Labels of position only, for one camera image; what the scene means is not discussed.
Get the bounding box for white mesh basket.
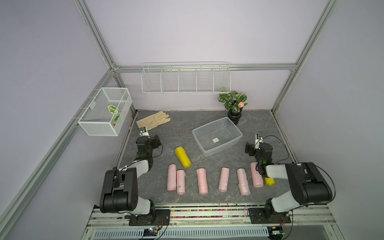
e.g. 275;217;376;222
78;88;133;137

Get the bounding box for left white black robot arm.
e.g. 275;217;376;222
99;135;162;216

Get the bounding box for yellow trash bag roll left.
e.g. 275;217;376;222
175;147;192;169

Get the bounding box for pink roll with green sticker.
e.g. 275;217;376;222
177;170;186;195

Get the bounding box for yellow trash bag roll right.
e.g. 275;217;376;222
265;178;276;187

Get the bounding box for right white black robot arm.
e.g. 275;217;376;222
245;142;336;223

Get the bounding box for white ventilation grille strip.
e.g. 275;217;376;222
90;227;269;240

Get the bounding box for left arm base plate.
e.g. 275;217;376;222
129;209;171;227

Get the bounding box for aluminium frame rails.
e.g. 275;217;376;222
1;1;334;239

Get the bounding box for beige work glove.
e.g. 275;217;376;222
136;111;171;131

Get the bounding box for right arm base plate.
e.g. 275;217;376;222
247;208;292;225

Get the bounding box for clear plastic storage box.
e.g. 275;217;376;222
192;117;243;157

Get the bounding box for white wire wall shelf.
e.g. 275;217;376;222
141;62;232;94

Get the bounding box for potted plant black pot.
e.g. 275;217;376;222
218;88;248;125

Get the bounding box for yellow trash bag roll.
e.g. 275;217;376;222
265;178;276;187
175;147;192;169

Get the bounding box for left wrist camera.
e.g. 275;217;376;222
139;127;150;137

